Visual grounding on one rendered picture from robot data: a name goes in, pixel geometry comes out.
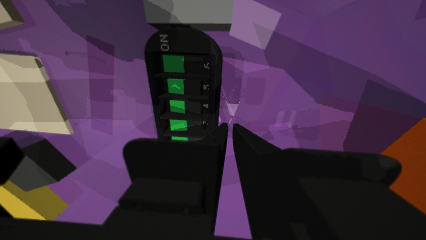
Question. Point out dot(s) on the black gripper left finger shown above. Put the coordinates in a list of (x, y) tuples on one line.
[(195, 161)]

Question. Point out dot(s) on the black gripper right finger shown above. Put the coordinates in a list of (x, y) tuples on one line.
[(268, 174)]

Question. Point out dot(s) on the yellow rectangular block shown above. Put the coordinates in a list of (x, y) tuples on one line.
[(41, 203)]

